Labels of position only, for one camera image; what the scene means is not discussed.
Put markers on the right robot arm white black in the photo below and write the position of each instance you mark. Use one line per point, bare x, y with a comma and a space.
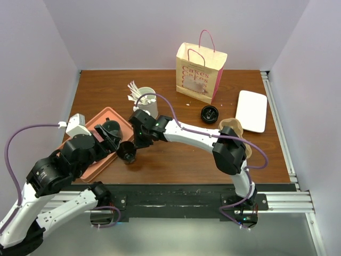
228, 151

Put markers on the white cylindrical holder cup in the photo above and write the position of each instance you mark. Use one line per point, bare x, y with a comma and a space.
151, 107

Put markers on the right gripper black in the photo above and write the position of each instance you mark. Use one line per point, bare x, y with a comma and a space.
139, 144

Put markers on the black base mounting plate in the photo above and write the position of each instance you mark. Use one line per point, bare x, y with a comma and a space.
179, 201

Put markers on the dark translucent plastic cup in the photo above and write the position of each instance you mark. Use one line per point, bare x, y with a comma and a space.
127, 152

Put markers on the salmon pink plastic tray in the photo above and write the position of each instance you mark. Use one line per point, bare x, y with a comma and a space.
112, 117

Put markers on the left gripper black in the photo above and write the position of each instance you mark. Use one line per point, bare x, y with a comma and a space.
110, 144

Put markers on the brown pulp cup carrier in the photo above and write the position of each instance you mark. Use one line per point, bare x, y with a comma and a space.
236, 126

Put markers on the paper bag with pink handles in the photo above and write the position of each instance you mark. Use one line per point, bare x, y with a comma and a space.
199, 70

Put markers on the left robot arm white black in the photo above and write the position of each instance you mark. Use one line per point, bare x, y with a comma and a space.
26, 225

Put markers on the white rectangular plate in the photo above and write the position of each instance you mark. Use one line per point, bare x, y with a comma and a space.
251, 111

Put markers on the black cup lid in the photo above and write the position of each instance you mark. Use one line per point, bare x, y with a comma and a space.
209, 114

